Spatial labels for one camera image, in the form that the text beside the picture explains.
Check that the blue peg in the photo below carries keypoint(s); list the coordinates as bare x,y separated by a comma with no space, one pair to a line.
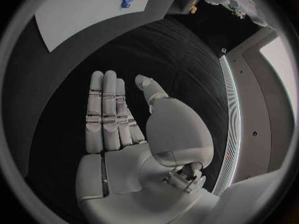
125,4

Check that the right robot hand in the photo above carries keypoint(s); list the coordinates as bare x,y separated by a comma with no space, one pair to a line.
130,164

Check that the white task board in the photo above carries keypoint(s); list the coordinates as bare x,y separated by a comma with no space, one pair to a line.
93,18

